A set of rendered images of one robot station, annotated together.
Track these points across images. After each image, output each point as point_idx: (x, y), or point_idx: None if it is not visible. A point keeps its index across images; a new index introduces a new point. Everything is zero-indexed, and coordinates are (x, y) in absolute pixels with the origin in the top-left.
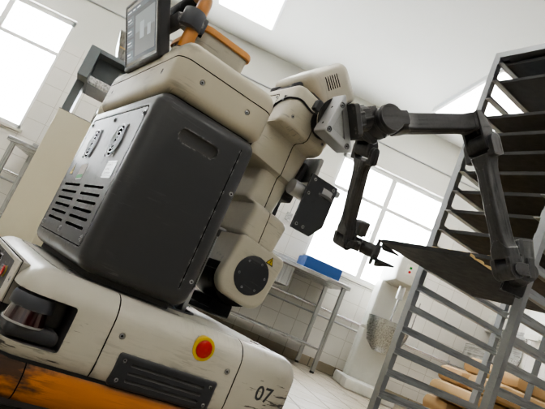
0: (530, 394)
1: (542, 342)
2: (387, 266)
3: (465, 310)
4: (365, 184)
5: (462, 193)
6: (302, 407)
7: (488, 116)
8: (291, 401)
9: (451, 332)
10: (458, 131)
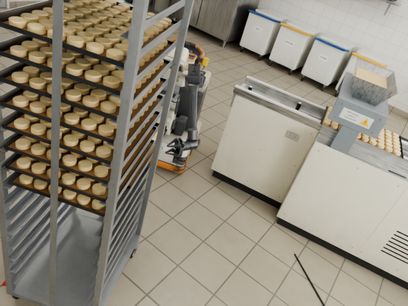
0: (50, 263)
1: (55, 229)
2: (169, 154)
3: (127, 201)
4: (189, 101)
5: (157, 97)
6: (209, 294)
7: (175, 21)
8: (221, 297)
9: (127, 209)
10: None
